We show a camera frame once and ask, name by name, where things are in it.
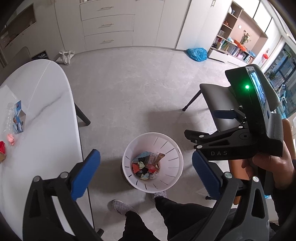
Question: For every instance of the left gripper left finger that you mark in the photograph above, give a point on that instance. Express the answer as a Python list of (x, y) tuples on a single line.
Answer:
[(82, 174)]

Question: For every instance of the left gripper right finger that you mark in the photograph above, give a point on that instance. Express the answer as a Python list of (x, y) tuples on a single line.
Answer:
[(209, 173)]

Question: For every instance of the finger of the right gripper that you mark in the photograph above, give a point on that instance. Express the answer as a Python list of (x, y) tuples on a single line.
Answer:
[(229, 114)]

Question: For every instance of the blue white milk carton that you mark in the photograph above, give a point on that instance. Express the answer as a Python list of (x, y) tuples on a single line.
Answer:
[(19, 118)]

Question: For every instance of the clear plastic bottle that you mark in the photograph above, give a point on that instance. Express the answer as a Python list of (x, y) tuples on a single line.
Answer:
[(8, 119)]

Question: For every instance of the white slotted trash bin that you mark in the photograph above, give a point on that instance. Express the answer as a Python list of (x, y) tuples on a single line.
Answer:
[(171, 166)]

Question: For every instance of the person's right hand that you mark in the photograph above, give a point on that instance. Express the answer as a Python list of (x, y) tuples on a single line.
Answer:
[(281, 167)]

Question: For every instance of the grey chair near bin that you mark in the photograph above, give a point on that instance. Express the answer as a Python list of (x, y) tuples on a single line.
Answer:
[(218, 98)]

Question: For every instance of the person's left grey shoe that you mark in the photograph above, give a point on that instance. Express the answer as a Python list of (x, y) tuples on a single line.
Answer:
[(121, 207)]

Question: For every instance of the person's grey shoe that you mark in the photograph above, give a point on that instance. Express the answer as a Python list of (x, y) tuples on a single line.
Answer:
[(121, 207), (159, 194)]

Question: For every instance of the person's right grey shoe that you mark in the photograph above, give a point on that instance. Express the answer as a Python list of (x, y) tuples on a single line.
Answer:
[(159, 194)]

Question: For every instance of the person's black trouser legs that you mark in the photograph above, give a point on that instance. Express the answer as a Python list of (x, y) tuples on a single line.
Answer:
[(183, 221)]

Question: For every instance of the blue plastic bag on floor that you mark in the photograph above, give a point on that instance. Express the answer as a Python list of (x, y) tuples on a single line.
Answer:
[(197, 54)]

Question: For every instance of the white oval table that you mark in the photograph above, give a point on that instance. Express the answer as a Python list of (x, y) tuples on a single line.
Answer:
[(36, 202)]

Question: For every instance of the pink crumpled paper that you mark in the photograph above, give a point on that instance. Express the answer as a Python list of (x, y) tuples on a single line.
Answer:
[(11, 139)]

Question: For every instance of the white tote bag on floor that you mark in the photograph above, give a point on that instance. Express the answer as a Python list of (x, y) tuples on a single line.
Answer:
[(65, 57)]

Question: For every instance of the grey chair behind table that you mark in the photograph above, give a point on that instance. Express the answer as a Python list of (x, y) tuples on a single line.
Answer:
[(22, 57)]

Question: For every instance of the white drawer cabinet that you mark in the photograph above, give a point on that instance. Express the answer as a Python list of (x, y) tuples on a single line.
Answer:
[(91, 25)]

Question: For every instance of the wall shelf with items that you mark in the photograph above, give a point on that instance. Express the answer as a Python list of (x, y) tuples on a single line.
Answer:
[(242, 33)]

